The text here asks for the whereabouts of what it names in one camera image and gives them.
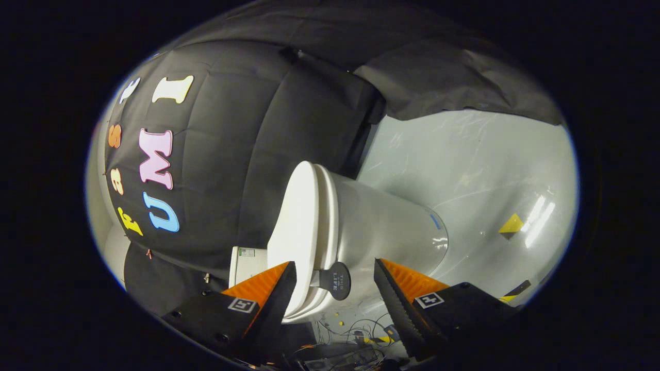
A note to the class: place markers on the dark electronic box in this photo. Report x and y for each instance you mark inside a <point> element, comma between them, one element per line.
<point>340,358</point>

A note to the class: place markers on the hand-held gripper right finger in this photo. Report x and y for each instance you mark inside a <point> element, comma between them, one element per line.
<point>399,317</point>

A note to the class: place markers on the black and yellow floor tape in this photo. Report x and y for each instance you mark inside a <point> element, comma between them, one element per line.
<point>515,291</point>

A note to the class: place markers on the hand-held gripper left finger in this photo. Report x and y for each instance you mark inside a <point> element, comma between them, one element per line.
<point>276,309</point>

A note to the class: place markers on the white toilet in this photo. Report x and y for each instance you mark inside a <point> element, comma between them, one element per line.
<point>381,232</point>

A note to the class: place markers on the white toilet lid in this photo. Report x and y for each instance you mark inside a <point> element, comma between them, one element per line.
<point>296,221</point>

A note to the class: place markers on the black backdrop cloth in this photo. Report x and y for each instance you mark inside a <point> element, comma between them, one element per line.
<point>232,129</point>

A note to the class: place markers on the yellow floor sticker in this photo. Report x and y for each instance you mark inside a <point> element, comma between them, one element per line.
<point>511,223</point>

